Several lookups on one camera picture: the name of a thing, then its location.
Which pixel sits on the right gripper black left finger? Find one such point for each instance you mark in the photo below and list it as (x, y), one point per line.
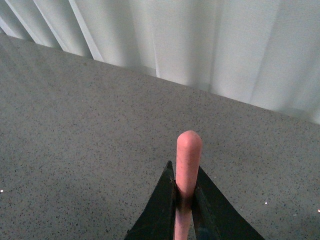
(157, 221)

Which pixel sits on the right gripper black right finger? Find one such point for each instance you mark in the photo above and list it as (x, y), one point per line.
(213, 215)

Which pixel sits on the pink chopstick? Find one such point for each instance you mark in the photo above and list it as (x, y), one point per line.
(188, 155)

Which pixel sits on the white curtain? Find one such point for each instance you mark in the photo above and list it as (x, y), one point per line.
(261, 52)

